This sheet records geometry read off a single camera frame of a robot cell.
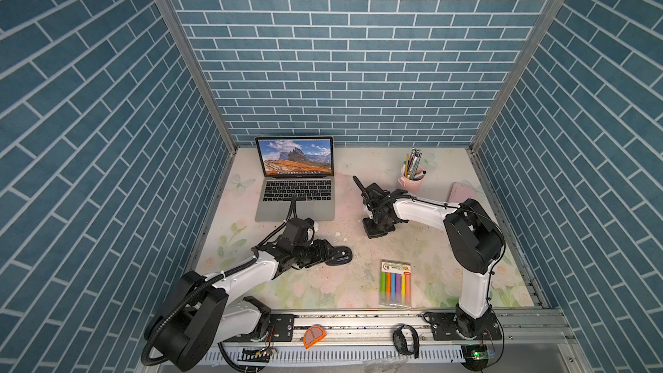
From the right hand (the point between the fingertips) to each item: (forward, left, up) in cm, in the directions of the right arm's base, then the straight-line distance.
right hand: (370, 236), depth 93 cm
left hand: (-10, +11, +5) cm, 16 cm away
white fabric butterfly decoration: (+19, +55, 0) cm, 58 cm away
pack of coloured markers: (-17, -8, +1) cm, 19 cm away
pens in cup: (+23, -14, +14) cm, 30 cm away
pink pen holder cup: (+18, -15, +8) cm, 25 cm away
